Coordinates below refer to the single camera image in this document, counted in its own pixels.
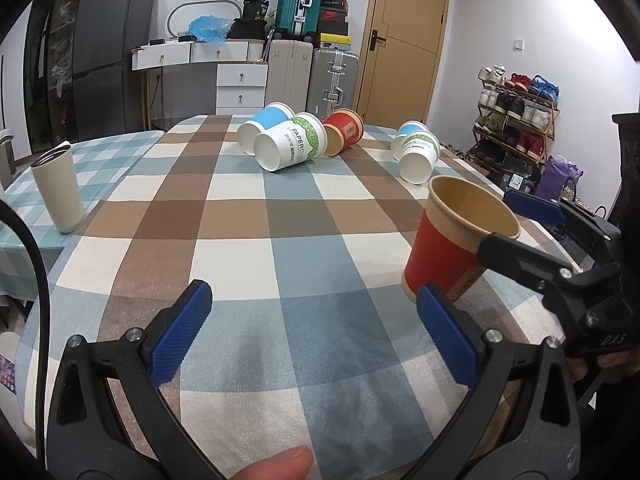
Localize wooden shoe rack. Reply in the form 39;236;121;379
469;64;561;169

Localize red paper cup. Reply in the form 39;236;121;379
403;176;521;304
322;108;365;158

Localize wooden door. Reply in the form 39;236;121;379
355;0;451;131

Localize teal checkered tablecloth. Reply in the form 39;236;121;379
0;130;167;302

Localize white dresser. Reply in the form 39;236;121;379
131;40;271;117

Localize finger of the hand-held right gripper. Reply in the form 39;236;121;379
476;232;591;312
504;189;621;261

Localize blue plastic bag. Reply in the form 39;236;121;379
188;14;234;46

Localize green print paper cup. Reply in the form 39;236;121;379
253;112;328;174
398;130;441;185

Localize purple bag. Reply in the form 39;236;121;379
534;155;584;202

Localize person's right hand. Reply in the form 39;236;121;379
567;350;640;386

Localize oval white frame mirror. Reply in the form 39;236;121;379
165;0;245;44

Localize black cable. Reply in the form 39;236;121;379
0;199;51;461

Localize black bag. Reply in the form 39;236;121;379
227;0;274;41

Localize black red shoe box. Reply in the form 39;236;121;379
319;0;350;24

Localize blue paper cup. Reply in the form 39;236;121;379
390;120;427;162
236;102;297;156

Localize person's left hand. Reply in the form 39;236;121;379
231;447;316;480

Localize brown blue plaid tablecloth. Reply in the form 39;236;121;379
20;112;576;480

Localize beige suitcase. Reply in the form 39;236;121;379
267;38;315;111

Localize teal suitcase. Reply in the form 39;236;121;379
274;0;325;42

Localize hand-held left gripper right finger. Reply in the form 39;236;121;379
400;282;583;480

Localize silver suitcase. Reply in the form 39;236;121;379
307;48;360;117

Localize dark glass door cabinet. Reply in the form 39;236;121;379
24;0;91;161

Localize dark grey refrigerator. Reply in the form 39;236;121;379
72;0;159;144

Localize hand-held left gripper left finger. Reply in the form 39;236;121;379
47;280;226;480

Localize white steel tumbler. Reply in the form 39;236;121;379
30;141;86;234

